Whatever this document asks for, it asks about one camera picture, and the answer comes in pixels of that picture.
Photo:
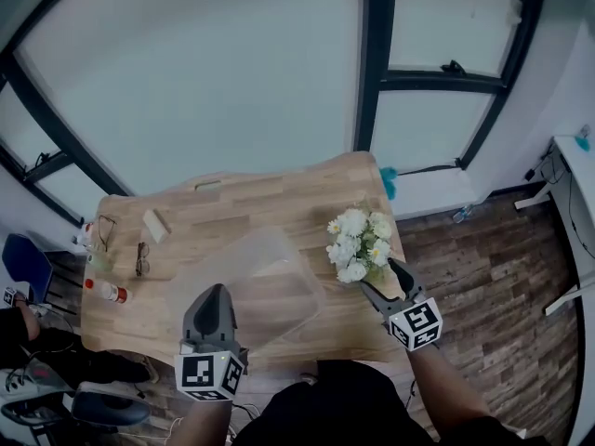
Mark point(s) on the pale green cylinder bottle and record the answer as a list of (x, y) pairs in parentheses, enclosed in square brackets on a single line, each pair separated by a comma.
[(100, 262)]

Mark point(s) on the small teal item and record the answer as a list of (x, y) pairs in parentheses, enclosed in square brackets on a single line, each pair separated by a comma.
[(583, 140)]

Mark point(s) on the red cap plastic bottle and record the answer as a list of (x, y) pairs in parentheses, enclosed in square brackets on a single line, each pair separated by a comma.
[(109, 292)]

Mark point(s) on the white flowers bouquet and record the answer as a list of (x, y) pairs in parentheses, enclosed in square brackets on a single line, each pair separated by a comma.
[(355, 244)]

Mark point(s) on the brown frame eyeglasses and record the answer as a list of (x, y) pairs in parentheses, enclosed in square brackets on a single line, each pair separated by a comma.
[(142, 260)]

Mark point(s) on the person's left forearm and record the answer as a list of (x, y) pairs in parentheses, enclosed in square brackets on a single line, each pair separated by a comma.
[(204, 423)]

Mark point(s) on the thin black frame eyeglasses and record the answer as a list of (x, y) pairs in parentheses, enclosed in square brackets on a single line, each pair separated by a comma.
[(106, 223)]

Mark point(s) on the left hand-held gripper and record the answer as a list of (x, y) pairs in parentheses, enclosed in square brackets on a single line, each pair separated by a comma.
[(200, 372)]

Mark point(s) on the black window frame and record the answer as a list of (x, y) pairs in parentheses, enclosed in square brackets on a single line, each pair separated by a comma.
[(372, 63), (56, 123)]

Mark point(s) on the teal duster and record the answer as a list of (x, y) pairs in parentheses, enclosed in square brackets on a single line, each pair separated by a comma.
[(389, 181)]

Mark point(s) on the white desk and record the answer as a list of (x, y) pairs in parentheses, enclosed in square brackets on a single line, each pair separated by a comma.
[(576, 202)]

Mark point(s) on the blue chair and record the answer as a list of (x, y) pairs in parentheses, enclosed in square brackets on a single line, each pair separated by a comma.
[(28, 263)]

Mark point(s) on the person's right forearm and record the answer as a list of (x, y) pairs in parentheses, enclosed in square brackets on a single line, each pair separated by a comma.
[(446, 388)]

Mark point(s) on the clear bottle white cap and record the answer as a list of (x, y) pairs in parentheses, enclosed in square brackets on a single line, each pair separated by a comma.
[(89, 237)]

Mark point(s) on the person's black clothing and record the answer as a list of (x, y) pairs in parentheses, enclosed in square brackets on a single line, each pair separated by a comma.
[(353, 411)]

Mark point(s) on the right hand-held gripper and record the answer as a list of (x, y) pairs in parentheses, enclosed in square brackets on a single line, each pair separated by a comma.
[(416, 325)]

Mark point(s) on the grey shell seat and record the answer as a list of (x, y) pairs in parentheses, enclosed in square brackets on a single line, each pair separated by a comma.
[(111, 407)]

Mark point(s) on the small clear plastic bottle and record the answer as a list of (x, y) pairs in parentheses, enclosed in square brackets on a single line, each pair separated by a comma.
[(464, 214)]

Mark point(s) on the person's white shoe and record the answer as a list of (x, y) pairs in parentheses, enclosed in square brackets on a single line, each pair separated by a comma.
[(309, 379)]

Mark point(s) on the clear plastic tray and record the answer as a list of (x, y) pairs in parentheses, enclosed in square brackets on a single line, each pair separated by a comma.
[(269, 291)]

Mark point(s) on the white rectangular case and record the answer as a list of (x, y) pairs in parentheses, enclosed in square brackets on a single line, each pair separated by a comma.
[(157, 226)]

